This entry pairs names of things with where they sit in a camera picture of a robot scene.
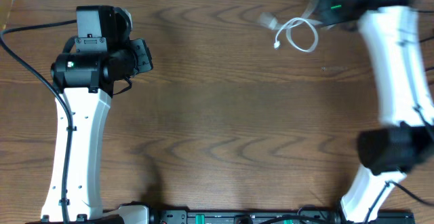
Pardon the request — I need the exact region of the white cable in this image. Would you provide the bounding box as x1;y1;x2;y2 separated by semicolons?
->
259;0;333;54

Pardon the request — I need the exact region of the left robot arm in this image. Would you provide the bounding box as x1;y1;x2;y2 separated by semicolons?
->
40;5;155;223

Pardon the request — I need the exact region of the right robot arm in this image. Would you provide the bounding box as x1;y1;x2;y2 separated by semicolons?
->
317;0;433;223

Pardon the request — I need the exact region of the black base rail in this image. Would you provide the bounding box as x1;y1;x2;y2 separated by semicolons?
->
149;203;416;224

